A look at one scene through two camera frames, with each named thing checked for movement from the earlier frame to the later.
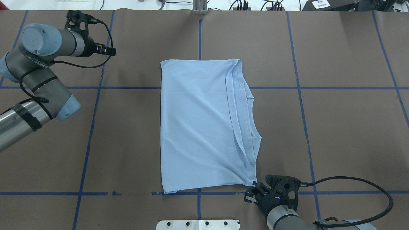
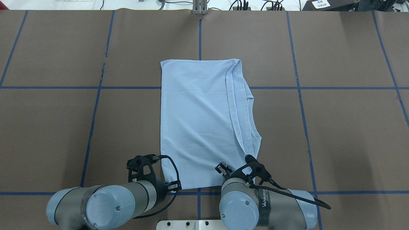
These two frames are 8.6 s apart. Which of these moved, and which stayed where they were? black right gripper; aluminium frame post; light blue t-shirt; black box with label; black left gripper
Moved: black right gripper; black left gripper
Stayed: aluminium frame post; light blue t-shirt; black box with label
